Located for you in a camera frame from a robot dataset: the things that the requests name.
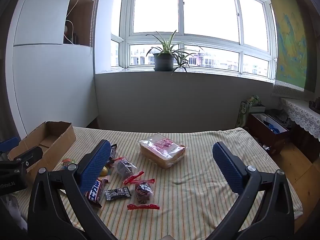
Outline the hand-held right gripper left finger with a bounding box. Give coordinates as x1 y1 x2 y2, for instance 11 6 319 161
27 139 118 240

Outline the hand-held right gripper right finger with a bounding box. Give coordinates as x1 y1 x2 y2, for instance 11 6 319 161
212 141 295 240

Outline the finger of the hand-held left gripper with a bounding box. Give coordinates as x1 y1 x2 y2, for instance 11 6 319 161
9 146 43 172

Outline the brown chocolate bar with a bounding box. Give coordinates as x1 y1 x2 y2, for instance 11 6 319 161
85 177 108 208

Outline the clear dark cake packet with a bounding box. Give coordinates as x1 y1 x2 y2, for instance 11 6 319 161
127 179 160 210
111 157 145 185

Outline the green red snack packet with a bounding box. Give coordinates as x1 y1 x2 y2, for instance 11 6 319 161
61 158 78 170

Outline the brown cardboard box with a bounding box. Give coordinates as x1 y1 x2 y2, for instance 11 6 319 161
7 121 76 183

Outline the blue plastic object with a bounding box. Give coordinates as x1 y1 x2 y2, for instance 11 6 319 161
0 137 20 153

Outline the striped blanket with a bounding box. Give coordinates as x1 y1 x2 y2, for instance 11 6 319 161
15 126 303 240

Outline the small black snack packet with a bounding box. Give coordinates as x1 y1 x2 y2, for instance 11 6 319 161
104 187 132 201

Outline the dark brown box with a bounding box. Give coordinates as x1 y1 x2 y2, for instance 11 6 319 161
247 112 292 155

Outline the green carton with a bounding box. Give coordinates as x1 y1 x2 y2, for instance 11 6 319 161
236 95 265 128

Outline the blue bag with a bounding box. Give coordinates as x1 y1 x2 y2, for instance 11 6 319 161
264 120 283 133

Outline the sliced bread packet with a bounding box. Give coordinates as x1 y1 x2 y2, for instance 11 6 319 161
138 133 187 169

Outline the white cabinet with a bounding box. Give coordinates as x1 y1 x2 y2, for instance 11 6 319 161
5 0 99 140

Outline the white lace cloth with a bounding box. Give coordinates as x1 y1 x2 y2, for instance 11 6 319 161
280 97 320 140

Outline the potted spider plant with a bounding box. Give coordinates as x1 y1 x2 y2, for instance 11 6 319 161
146 30 204 73

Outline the wooden shelf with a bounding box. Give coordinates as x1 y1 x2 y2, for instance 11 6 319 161
64 0 100 47

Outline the white framed window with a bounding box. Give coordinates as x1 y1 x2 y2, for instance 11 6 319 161
110 0 278 83

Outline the wall map poster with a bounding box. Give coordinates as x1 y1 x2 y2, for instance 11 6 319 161
265 0 315 93

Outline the white cable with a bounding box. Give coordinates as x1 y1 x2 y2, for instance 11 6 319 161
64 0 84 44

